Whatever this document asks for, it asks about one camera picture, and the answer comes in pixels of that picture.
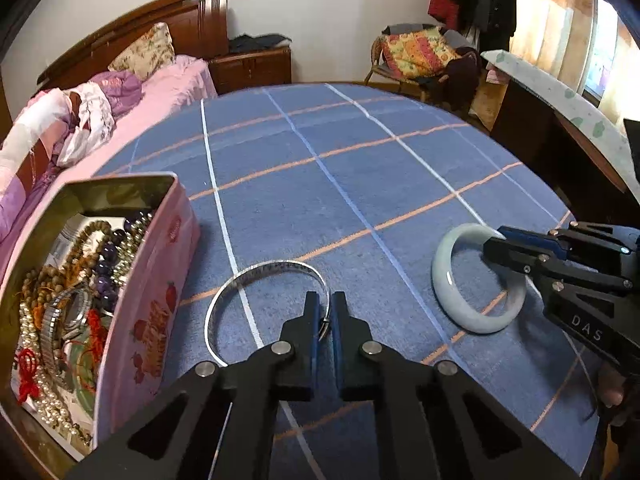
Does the pale jade bangle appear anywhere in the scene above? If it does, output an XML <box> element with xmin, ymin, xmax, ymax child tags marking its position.
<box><xmin>431</xmin><ymin>222</ymin><xmax>527</xmax><ymax>334</ymax></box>

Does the person's right hand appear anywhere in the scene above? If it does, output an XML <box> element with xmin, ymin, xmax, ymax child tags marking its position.
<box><xmin>597</xmin><ymin>360</ymin><xmax>629</xmax><ymax>409</ymax></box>

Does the white pearl necklace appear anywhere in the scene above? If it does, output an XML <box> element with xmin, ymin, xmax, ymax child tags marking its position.
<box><xmin>17</xmin><ymin>300</ymin><xmax>96</xmax><ymax>449</ymax></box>

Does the hanging red garment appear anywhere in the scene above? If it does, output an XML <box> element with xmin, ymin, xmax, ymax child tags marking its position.
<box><xmin>427</xmin><ymin>0</ymin><xmax>461</xmax><ymax>29</ymax></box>

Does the metal band wristwatch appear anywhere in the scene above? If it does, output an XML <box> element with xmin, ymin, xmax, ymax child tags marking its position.
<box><xmin>39</xmin><ymin>284</ymin><xmax>97</xmax><ymax>362</ymax></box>

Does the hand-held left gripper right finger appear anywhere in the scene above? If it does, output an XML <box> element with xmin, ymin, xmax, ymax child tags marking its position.
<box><xmin>330</xmin><ymin>291</ymin><xmax>577</xmax><ymax>480</ymax></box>

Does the wooden headboard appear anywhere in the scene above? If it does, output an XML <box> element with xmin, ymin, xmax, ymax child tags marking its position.
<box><xmin>37</xmin><ymin>0</ymin><xmax>230</xmax><ymax>92</ymax></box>

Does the pink tin box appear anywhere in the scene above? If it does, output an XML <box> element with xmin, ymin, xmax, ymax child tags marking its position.
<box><xmin>0</xmin><ymin>172</ymin><xmax>202</xmax><ymax>464</ymax></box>

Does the floral pillow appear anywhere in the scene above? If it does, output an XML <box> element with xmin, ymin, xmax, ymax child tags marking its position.
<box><xmin>107</xmin><ymin>22</ymin><xmax>176</xmax><ymax>81</ymax></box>

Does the colourful patterned cushion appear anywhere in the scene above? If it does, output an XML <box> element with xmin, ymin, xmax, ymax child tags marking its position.
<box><xmin>380</xmin><ymin>27</ymin><xmax>464</xmax><ymax>81</ymax></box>

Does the wooden nightstand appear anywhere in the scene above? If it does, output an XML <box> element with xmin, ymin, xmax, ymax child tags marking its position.
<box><xmin>208</xmin><ymin>45</ymin><xmax>293</xmax><ymax>96</ymax></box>

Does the hanging black coat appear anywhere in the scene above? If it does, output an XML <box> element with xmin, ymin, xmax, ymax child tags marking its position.
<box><xmin>447</xmin><ymin>0</ymin><xmax>518</xmax><ymax>54</ymax></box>

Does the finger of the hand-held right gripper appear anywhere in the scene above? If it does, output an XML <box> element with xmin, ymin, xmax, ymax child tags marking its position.
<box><xmin>496</xmin><ymin>220</ymin><xmax>640</xmax><ymax>263</ymax></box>
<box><xmin>481</xmin><ymin>237</ymin><xmax>640</xmax><ymax>363</ymax></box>

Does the striped beige curtain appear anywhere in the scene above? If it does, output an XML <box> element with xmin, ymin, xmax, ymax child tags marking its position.
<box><xmin>510</xmin><ymin>0</ymin><xmax>640</xmax><ymax>128</ymax></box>

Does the silver bangle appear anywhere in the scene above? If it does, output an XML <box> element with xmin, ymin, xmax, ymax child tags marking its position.
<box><xmin>204</xmin><ymin>258</ymin><xmax>332</xmax><ymax>367</ymax></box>

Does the red knot tassel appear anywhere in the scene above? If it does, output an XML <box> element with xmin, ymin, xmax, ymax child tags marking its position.
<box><xmin>14</xmin><ymin>349</ymin><xmax>46</xmax><ymax>406</ymax></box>

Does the dark clothes pile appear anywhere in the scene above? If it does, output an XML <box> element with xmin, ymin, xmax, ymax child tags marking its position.
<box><xmin>439</xmin><ymin>47</ymin><xmax>484</xmax><ymax>112</ymax></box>

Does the dark folded cloth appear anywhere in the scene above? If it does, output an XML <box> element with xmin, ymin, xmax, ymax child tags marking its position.
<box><xmin>228</xmin><ymin>33</ymin><xmax>293</xmax><ymax>55</ymax></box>

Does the pink bed sheet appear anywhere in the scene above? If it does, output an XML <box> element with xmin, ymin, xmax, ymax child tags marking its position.
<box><xmin>0</xmin><ymin>55</ymin><xmax>219</xmax><ymax>273</ymax></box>

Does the window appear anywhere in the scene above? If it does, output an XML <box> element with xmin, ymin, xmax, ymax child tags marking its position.
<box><xmin>581</xmin><ymin>0</ymin><xmax>622</xmax><ymax>107</ymax></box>

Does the light brown wooden bead bracelet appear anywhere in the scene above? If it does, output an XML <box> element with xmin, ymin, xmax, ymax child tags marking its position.
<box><xmin>64</xmin><ymin>218</ymin><xmax>114</xmax><ymax>282</ymax></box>

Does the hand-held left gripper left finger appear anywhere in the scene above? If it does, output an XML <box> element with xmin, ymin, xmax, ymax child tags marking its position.
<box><xmin>65</xmin><ymin>291</ymin><xmax>321</xmax><ymax>480</ymax></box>

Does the white floral desk cover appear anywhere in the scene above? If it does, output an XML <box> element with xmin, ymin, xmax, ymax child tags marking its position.
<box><xmin>480</xmin><ymin>49</ymin><xmax>634</xmax><ymax>192</ymax></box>

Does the dark wooden desk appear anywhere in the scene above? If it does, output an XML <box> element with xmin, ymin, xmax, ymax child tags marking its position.
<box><xmin>480</xmin><ymin>60</ymin><xmax>640</xmax><ymax>243</ymax></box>

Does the purple cloth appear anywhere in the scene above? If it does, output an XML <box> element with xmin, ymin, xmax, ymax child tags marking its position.
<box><xmin>94</xmin><ymin>70</ymin><xmax>144</xmax><ymax>122</ymax></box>

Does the wooden chair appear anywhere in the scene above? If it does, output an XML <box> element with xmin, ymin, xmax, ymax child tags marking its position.
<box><xmin>363</xmin><ymin>23</ymin><xmax>482</xmax><ymax>107</ymax></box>

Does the white floral cloth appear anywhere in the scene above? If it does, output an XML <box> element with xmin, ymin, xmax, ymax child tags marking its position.
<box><xmin>56</xmin><ymin>82</ymin><xmax>117</xmax><ymax>168</ymax></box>

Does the purple bead bracelet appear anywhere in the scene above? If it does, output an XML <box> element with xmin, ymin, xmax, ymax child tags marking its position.
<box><xmin>91</xmin><ymin>212</ymin><xmax>142</xmax><ymax>313</ymax></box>

